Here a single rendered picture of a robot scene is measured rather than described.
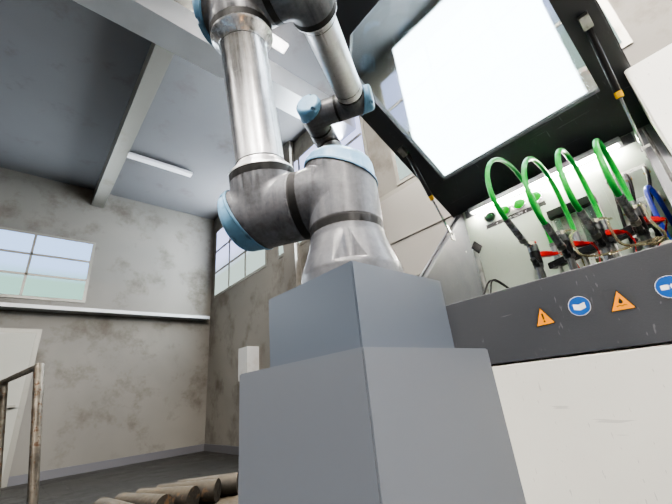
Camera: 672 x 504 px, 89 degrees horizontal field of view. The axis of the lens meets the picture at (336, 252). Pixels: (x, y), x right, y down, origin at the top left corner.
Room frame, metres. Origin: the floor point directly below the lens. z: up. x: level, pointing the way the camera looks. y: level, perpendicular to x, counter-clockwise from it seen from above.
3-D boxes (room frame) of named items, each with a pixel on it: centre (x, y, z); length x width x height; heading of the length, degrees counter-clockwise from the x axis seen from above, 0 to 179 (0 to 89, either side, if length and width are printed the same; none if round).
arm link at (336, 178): (0.49, -0.01, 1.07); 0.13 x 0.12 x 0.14; 73
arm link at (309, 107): (0.79, 0.01, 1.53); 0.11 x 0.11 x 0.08; 73
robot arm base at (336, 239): (0.49, -0.02, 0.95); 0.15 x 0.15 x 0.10
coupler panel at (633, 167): (0.95, -0.93, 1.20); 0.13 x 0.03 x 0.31; 42
